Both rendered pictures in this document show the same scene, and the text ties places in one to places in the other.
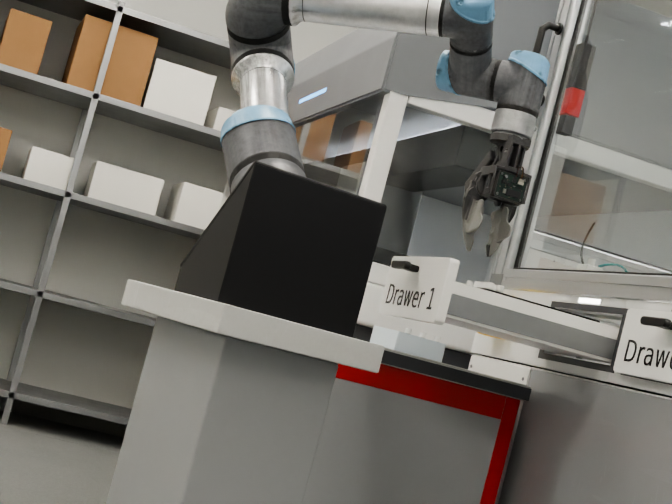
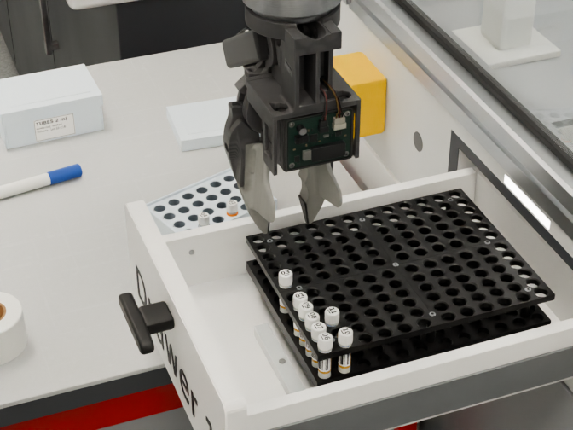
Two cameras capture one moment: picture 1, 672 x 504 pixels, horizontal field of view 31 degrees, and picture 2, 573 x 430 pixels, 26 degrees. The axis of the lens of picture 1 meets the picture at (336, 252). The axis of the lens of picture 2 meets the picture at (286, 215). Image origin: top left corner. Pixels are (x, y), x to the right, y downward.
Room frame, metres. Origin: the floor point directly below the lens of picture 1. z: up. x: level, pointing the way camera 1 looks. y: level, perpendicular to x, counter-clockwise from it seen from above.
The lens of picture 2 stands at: (1.30, -0.17, 1.58)
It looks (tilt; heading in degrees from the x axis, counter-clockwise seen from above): 35 degrees down; 355
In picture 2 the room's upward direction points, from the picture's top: straight up
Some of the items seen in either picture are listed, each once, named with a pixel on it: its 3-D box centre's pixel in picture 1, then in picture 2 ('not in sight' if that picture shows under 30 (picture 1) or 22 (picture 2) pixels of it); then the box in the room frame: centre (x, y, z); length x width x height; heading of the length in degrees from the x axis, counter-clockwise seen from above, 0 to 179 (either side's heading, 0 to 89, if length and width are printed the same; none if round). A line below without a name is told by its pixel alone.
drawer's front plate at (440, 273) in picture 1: (416, 288); (182, 340); (2.11, -0.15, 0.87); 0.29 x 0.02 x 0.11; 16
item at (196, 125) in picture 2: not in sight; (222, 120); (2.65, -0.21, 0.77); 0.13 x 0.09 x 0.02; 102
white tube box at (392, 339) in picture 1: (407, 344); (210, 216); (2.43, -0.19, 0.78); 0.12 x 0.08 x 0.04; 124
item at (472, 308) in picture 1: (521, 323); (402, 293); (2.17, -0.35, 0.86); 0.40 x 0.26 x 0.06; 106
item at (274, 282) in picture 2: not in sight; (289, 293); (2.14, -0.25, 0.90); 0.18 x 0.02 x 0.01; 16
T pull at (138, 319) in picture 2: (407, 266); (149, 319); (2.10, -0.13, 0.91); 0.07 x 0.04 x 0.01; 16
